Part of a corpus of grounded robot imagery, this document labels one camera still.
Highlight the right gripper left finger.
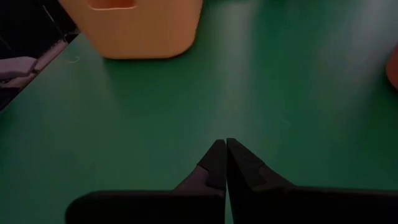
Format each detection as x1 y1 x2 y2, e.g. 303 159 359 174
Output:
173 139 227 191

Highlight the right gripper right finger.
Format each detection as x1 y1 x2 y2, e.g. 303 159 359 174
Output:
226 138 296 192

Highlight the yellow plastic bin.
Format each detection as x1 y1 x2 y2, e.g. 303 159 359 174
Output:
58 0 205 60

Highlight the orange plastic bin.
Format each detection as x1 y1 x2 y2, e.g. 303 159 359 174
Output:
386 44 398 90

